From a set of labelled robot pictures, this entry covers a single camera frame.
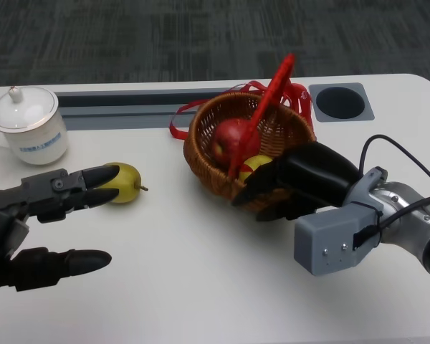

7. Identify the white lidded ceramic mug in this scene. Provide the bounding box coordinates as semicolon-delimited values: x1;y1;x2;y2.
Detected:
0;85;68;166

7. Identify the grey table cable tray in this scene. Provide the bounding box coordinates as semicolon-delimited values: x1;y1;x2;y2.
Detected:
53;89;237;128

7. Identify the grey table grommet with hole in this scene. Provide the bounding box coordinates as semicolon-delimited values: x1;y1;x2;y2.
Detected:
308;82;375;123

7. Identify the green pear with stem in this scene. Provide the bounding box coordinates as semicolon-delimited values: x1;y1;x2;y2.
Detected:
100;162;148;204

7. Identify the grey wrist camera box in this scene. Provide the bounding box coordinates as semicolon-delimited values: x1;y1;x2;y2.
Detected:
294;202;385;277

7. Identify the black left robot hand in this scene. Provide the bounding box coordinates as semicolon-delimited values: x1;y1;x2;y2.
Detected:
0;164;122;293

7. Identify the yellow-green apple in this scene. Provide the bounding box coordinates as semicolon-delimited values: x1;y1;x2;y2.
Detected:
238;155;274;182

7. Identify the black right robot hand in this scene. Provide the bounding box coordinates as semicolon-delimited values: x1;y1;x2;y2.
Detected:
231;141;363;221

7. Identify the red ribbon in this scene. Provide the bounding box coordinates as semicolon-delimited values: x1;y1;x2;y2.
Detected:
169;81;313;140

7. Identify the red apple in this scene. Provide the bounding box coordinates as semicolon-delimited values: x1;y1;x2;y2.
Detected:
211;119;259;166

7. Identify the wicker basket with red handle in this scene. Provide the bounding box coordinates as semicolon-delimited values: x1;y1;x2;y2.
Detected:
183;53;317;212

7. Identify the thin black cable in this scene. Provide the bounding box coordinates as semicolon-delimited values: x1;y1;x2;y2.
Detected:
358;134;430;196
378;195;430;230

